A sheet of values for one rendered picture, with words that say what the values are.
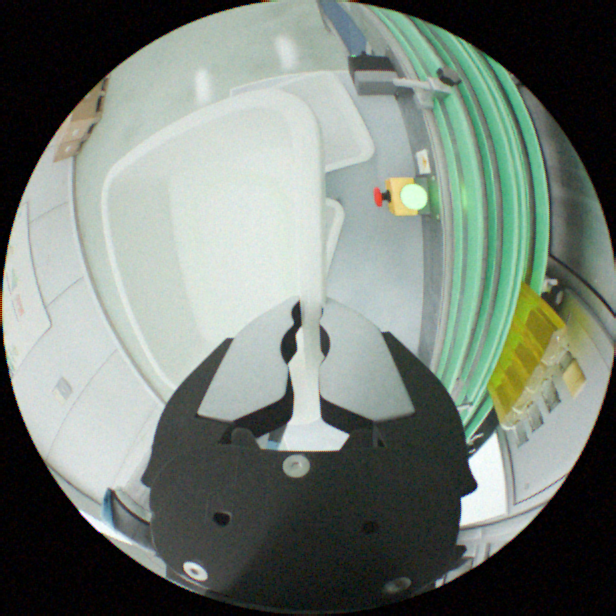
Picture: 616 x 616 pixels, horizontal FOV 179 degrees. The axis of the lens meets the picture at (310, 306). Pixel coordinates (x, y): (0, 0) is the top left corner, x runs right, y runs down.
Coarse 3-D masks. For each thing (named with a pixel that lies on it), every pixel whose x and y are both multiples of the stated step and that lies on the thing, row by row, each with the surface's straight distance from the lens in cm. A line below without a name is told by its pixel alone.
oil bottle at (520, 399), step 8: (504, 352) 46; (504, 360) 46; (496, 368) 49; (504, 368) 46; (512, 368) 44; (504, 376) 46; (512, 376) 44; (504, 384) 46; (512, 384) 44; (520, 384) 42; (512, 392) 44; (520, 392) 42; (528, 392) 42; (512, 400) 44; (520, 400) 42; (528, 400) 42; (536, 400) 43; (512, 408) 45; (520, 408) 43
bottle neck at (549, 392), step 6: (546, 384) 39; (552, 384) 39; (540, 390) 39; (546, 390) 38; (552, 390) 38; (546, 396) 38; (552, 396) 38; (558, 396) 38; (546, 402) 38; (552, 402) 38; (558, 402) 38; (552, 408) 38
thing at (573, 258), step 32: (544, 128) 58; (544, 160) 58; (576, 160) 52; (576, 192) 52; (576, 224) 52; (576, 256) 52; (608, 256) 48; (576, 288) 51; (608, 288) 48; (608, 320) 48; (480, 544) 97; (448, 576) 132
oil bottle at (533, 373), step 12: (516, 336) 41; (504, 348) 45; (516, 348) 42; (528, 348) 39; (516, 360) 42; (528, 360) 39; (528, 372) 39; (540, 372) 38; (552, 372) 40; (528, 384) 40; (540, 384) 38
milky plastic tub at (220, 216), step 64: (192, 128) 12; (256, 128) 13; (320, 128) 9; (128, 192) 21; (192, 192) 21; (256, 192) 17; (320, 192) 9; (128, 256) 20; (192, 256) 22; (256, 256) 18; (320, 256) 9; (192, 320) 26
